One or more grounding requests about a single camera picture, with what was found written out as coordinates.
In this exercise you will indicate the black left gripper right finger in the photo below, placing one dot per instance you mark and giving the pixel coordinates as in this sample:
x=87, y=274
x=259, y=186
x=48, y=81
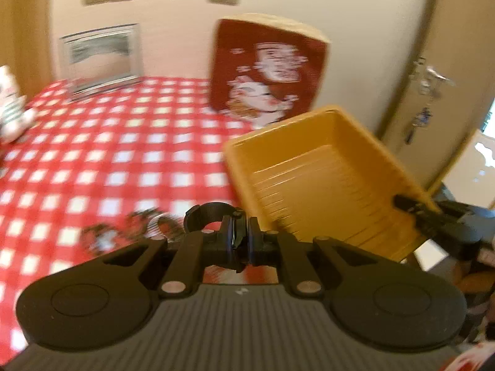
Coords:
x=262, y=247

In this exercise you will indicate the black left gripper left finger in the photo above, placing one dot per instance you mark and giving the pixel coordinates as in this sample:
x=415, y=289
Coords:
x=217, y=243

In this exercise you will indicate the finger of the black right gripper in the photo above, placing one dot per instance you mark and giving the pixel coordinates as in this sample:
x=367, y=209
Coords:
x=418, y=209

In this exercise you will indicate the yellow plastic tray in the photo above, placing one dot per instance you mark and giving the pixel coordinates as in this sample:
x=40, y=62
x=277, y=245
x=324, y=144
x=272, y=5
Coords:
x=324, y=174

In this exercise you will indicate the red white checkered tablecloth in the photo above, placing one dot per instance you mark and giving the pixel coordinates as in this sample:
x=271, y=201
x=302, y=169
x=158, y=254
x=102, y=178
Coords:
x=72, y=186

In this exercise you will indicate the wooden door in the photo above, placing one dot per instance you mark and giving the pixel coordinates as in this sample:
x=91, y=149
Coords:
x=457, y=39

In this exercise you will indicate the red lucky cat cushion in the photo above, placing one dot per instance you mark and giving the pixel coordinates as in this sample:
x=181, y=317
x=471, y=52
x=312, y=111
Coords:
x=266, y=68

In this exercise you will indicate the white bunny plush toy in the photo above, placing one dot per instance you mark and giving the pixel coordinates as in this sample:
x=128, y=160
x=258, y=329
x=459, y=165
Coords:
x=16, y=118

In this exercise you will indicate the silver door handle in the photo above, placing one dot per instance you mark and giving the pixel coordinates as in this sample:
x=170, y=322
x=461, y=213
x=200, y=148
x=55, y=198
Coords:
x=428, y=79

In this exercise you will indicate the silver picture frame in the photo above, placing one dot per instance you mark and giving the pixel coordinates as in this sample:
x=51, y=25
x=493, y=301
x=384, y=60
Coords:
x=101, y=59

